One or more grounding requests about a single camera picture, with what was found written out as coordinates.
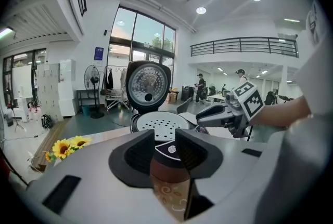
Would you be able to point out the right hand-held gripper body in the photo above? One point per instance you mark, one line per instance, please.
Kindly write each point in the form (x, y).
(249, 100)

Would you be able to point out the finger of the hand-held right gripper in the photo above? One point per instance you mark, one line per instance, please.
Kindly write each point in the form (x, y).
(213, 123)
(213, 111)

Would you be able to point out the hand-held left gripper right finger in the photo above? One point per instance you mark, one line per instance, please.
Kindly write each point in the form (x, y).
(229, 165)

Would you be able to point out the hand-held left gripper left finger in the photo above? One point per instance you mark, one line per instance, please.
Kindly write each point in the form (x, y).
(91, 165)

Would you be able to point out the purple rice cooker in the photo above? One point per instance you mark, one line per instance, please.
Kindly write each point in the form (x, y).
(148, 82)

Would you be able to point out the person's right forearm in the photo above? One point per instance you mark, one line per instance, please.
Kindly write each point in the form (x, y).
(281, 111)

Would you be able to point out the white desk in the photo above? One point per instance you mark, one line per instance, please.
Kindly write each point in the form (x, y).
(217, 98)

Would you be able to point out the black suitcase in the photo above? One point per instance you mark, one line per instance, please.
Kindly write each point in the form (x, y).
(186, 93)

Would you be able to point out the sunflower bouquet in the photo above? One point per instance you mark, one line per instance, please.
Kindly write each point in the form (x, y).
(62, 149)

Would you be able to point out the cardboard box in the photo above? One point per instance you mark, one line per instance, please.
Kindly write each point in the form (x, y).
(173, 98)

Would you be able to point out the white perforated steamer tray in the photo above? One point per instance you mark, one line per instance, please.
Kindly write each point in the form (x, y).
(161, 124)

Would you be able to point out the black balcony railing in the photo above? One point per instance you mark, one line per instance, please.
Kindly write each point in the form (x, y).
(244, 46)

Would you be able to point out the teal bin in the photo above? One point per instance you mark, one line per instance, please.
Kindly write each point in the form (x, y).
(86, 110)

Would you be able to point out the person's white shirt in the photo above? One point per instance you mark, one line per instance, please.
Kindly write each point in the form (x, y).
(312, 82)

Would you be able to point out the metal clothes rack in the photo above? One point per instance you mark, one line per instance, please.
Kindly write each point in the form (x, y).
(117, 100)

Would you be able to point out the black side table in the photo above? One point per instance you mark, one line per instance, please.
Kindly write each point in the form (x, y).
(80, 91)

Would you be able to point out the white cabinet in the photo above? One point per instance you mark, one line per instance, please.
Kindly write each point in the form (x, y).
(67, 87)

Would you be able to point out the black hanging garment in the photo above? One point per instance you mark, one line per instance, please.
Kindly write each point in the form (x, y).
(109, 81)

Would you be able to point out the small tripod stand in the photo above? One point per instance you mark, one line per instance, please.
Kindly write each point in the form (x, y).
(16, 119)

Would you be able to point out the white hanging garment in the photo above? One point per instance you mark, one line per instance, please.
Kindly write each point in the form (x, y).
(123, 78)

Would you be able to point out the large glass window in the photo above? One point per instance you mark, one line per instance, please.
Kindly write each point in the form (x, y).
(145, 30)

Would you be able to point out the black-framed side window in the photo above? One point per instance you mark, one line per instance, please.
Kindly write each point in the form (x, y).
(33, 62)

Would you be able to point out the wall of white lockers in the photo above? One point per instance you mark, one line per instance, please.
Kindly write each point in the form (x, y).
(48, 90)

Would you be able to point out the black pedestal fan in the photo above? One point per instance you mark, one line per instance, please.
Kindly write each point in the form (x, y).
(92, 78)

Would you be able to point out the blue wall poster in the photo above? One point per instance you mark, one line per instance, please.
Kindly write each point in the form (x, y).
(99, 55)

